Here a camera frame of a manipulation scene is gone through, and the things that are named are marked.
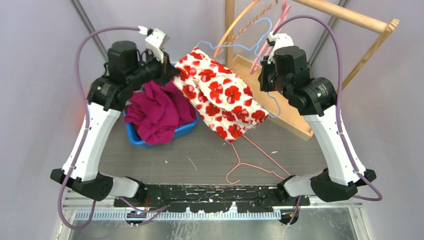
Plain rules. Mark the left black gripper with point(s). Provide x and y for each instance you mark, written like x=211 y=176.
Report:
x=167 y=71

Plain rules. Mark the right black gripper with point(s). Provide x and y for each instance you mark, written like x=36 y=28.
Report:
x=264 y=85

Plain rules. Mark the magenta garment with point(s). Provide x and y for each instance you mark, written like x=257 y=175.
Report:
x=157 y=111

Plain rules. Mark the wooden hanger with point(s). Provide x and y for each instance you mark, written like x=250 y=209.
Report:
x=239 y=16

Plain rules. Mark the floral white red garment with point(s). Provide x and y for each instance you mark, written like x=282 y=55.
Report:
x=223 y=100

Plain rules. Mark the pink wire hanger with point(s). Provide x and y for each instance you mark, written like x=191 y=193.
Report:
x=266 y=163

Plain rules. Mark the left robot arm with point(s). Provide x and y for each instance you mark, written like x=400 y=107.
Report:
x=105 y=102

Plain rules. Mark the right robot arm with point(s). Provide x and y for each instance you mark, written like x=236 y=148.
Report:
x=341 y=178

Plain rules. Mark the wooden clothes rack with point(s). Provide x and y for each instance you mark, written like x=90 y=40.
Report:
x=360 y=33

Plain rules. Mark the blue plastic bin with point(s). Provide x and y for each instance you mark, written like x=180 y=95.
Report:
x=181 y=131

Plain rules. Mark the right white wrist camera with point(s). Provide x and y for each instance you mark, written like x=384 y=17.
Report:
x=277 y=41

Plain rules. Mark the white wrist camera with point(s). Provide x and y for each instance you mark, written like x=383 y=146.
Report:
x=155 y=41
x=277 y=41

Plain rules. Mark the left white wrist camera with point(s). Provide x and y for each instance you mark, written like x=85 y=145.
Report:
x=155 y=41

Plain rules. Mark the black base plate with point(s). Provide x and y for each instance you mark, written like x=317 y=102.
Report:
x=167 y=202

